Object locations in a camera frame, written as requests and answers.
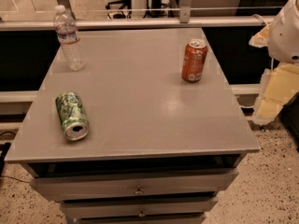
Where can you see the foam-covered gripper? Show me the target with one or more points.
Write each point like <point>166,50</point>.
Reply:
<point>285,36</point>

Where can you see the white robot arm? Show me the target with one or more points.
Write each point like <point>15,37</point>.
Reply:
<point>281,36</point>

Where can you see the orange soda can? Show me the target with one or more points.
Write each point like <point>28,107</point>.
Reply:
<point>194,60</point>

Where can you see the green soda can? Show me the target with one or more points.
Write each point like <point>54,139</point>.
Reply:
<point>74,122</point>

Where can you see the grey drawer cabinet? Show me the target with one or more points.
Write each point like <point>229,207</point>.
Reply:
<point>143,117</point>

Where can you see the bottom grey drawer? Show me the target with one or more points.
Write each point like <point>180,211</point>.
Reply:
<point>162,219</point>

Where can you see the grey drawer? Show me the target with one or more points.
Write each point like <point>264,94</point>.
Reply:
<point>139,208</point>
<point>133,185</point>
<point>162,219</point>

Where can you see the clear plastic water bottle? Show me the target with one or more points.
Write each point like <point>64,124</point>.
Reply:
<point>67,32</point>

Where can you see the middle grey drawer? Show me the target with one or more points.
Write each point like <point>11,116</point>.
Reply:
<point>139,208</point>

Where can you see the top grey drawer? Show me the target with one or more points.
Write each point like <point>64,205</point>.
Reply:
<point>133,185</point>

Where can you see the metal railing frame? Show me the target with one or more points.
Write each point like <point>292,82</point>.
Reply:
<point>22,15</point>

